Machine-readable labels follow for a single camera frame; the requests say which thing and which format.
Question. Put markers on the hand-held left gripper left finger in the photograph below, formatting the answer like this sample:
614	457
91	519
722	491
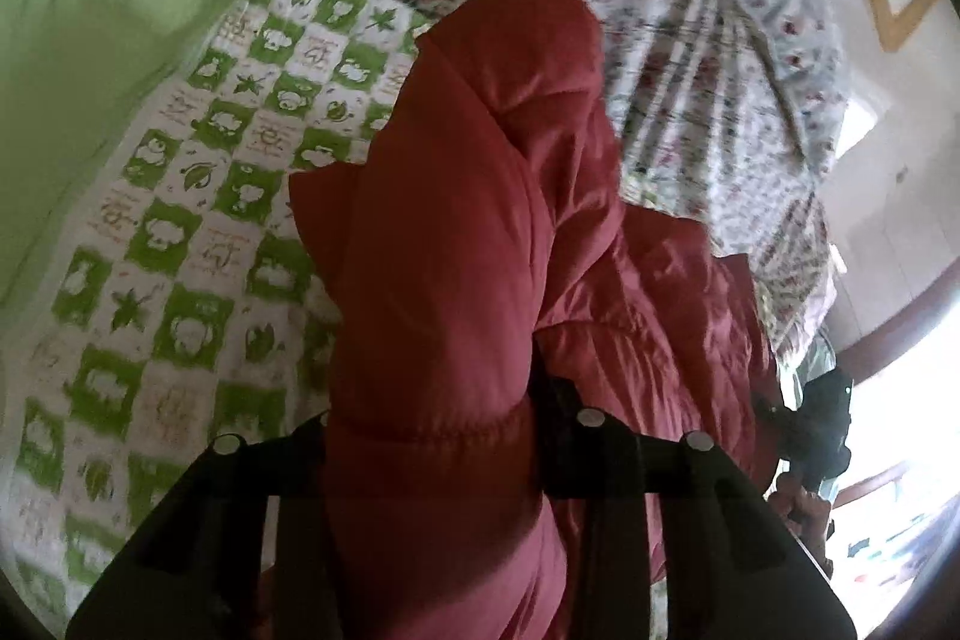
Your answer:
217	512

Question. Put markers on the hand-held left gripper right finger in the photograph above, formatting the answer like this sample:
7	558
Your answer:
637	460

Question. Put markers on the red quilted puffer jacket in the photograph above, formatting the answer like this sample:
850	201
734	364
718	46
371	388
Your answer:
450	280

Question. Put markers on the person's right hand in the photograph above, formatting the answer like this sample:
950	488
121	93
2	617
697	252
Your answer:
802	509

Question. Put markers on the green checked printed bedsheet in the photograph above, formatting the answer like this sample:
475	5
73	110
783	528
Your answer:
195	250

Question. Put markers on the plain light green sheet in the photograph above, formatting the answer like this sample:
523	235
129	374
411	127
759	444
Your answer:
97	70

